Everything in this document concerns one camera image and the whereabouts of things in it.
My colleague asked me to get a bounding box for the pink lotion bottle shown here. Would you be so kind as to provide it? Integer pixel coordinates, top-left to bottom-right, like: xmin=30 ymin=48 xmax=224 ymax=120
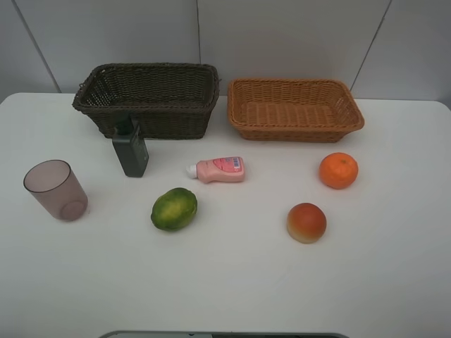
xmin=187 ymin=156 xmax=245 ymax=183

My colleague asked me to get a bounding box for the green mango fruit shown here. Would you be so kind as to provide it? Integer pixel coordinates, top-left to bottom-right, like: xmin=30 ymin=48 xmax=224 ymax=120
xmin=151 ymin=187 xmax=198 ymax=232

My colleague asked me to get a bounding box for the red yellow peach fruit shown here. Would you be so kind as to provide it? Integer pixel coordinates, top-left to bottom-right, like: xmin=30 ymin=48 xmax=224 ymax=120
xmin=287 ymin=203 xmax=327 ymax=244

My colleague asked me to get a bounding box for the orange tangerine fruit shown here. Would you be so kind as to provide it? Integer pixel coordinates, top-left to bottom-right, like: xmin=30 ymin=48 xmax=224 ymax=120
xmin=319 ymin=152 xmax=359 ymax=189

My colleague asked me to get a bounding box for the translucent purple plastic cup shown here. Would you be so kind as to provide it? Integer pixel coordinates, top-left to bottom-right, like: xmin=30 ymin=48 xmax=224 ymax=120
xmin=23 ymin=159 xmax=88 ymax=222

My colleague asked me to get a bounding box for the light brown wicker basket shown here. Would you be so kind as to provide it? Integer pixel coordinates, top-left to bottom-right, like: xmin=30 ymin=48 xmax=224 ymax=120
xmin=228 ymin=78 xmax=364 ymax=143

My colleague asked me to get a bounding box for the dark brown wicker basket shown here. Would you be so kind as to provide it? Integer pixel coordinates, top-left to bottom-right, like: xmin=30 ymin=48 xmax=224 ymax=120
xmin=73 ymin=63 xmax=219 ymax=139

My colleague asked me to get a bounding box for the dark green rectangular bottle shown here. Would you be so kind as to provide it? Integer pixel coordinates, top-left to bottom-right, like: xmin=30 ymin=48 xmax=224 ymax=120
xmin=112 ymin=113 xmax=149 ymax=178

